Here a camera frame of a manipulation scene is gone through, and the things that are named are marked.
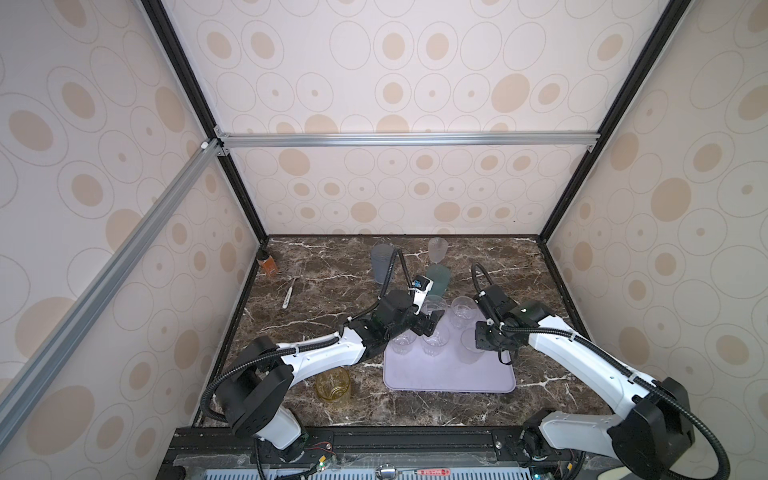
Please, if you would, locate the clear ribbed small glass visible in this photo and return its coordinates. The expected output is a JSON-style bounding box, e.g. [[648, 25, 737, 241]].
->
[[421, 323, 451, 357]]

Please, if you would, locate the lavender plastic tray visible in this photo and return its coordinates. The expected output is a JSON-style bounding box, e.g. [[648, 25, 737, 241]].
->
[[383, 311, 516, 393]]

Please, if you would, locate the tall blue plastic tumbler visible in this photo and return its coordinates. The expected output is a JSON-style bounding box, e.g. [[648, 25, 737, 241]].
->
[[370, 243, 394, 285]]

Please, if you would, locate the frosted dimpled small cup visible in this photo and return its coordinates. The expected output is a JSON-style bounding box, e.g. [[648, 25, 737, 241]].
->
[[428, 237, 449, 264]]

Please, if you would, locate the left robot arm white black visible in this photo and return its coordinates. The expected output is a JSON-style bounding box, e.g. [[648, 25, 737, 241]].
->
[[200, 290, 445, 458]]

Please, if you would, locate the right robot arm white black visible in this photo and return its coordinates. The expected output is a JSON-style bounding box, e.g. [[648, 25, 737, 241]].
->
[[475, 296, 695, 479]]

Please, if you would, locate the teal dimpled plastic tumbler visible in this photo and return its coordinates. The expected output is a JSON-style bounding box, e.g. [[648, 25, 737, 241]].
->
[[425, 264, 451, 297]]

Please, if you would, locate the yellow glass mug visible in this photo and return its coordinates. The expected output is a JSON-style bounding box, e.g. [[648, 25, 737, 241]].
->
[[314, 367, 352, 403]]

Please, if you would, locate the white small utensil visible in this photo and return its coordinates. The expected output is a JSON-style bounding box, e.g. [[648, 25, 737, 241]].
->
[[281, 277, 298, 310]]

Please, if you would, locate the small amber bottle black cap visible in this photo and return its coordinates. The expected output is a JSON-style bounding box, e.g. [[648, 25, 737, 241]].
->
[[256, 247, 278, 278]]

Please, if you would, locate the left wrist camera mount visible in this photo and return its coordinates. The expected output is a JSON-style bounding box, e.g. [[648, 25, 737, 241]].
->
[[410, 275, 434, 312]]

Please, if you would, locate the black corrugated cable left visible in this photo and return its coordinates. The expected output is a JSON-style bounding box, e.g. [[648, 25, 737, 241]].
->
[[199, 245, 415, 424]]

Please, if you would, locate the black corrugated cable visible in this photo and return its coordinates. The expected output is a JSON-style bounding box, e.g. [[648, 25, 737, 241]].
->
[[199, 245, 415, 424], [470, 262, 732, 480]]

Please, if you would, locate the black corrugated cable right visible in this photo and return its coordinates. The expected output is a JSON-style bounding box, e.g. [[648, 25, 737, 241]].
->
[[470, 262, 732, 480]]

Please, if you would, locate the red handled screwdriver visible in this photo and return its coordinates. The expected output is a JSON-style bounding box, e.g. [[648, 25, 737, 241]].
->
[[375, 465, 451, 480]]

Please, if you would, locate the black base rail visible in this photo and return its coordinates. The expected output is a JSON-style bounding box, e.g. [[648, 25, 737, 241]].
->
[[155, 423, 676, 480]]

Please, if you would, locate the aluminium frame bar horizontal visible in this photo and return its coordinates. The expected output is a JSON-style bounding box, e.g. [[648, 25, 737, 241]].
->
[[203, 130, 600, 152]]

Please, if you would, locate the aluminium frame bar left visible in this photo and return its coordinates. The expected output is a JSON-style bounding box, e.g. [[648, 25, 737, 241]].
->
[[1, 138, 223, 449]]

